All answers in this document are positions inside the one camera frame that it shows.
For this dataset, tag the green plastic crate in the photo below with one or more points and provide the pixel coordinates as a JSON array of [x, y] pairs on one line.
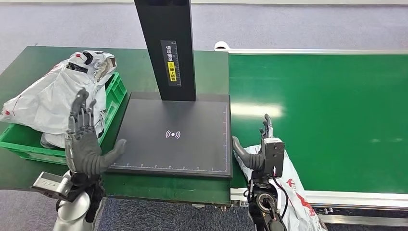
[[19, 143]]

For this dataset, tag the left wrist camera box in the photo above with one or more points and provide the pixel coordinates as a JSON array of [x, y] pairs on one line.
[[51, 185]]

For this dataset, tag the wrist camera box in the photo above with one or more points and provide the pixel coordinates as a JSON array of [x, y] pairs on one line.
[[274, 156], [51, 185]]

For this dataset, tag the white bag black circle logo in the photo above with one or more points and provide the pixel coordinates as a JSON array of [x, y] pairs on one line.
[[47, 98]]

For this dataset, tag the aluminium conveyor frame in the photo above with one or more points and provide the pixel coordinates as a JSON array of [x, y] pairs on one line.
[[366, 199]]

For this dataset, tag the black yellow column label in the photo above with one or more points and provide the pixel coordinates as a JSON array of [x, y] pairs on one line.
[[171, 63]]

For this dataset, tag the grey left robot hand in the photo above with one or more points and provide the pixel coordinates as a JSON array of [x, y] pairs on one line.
[[84, 153]]

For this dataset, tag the green conveyor belt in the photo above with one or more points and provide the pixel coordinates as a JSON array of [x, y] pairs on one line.
[[334, 95]]

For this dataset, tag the small white courier bag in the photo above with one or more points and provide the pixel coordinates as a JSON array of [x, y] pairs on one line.
[[52, 142]]

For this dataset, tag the black scanner column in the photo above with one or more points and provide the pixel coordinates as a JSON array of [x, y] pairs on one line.
[[165, 25]]

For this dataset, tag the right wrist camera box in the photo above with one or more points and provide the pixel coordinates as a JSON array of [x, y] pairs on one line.
[[274, 156]]

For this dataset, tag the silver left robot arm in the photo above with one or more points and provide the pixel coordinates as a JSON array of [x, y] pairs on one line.
[[73, 210]]

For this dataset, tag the black scanner platform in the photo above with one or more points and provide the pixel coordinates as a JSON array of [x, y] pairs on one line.
[[172, 127]]

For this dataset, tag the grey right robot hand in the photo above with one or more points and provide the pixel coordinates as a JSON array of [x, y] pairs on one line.
[[253, 161]]

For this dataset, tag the white bag red print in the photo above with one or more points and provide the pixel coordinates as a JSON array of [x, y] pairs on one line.
[[299, 204]]

